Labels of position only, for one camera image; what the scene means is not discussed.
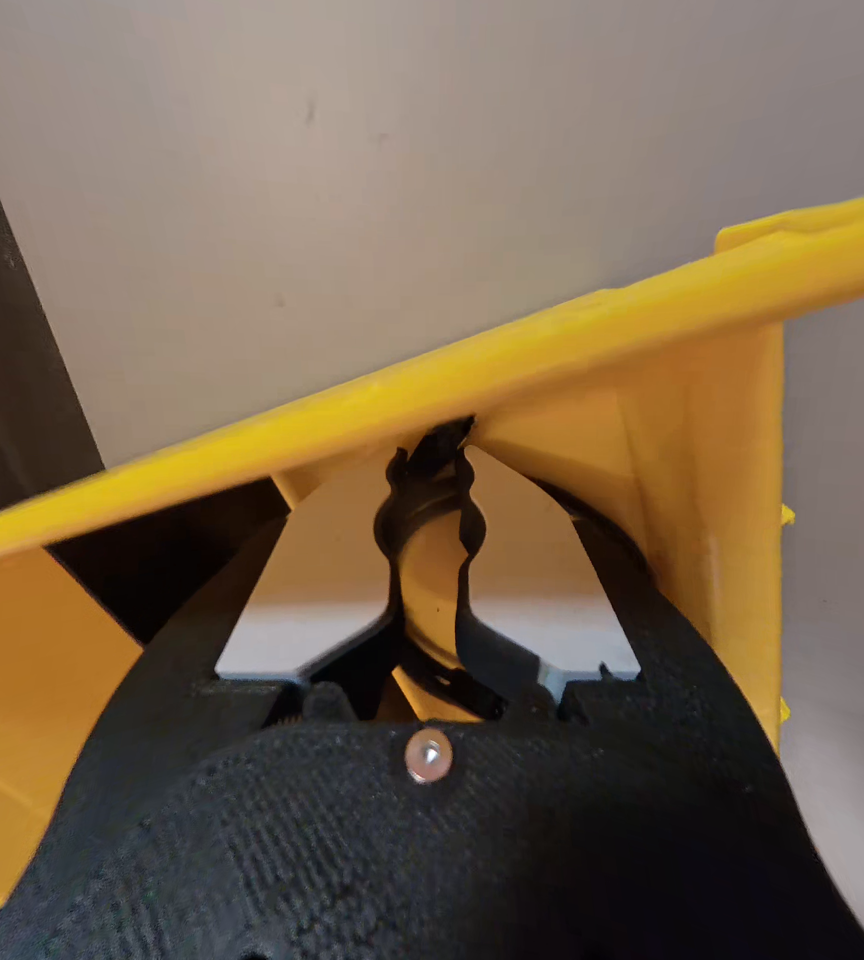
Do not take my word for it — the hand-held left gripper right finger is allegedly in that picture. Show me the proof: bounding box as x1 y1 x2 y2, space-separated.
456 444 641 708

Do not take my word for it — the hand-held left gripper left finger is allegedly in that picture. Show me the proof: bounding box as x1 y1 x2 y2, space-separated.
214 448 409 682

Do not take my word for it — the yellow plastic bin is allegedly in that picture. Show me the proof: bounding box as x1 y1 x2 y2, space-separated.
0 186 864 909

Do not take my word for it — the black ethernet cable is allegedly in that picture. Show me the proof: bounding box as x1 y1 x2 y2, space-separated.
394 416 508 721

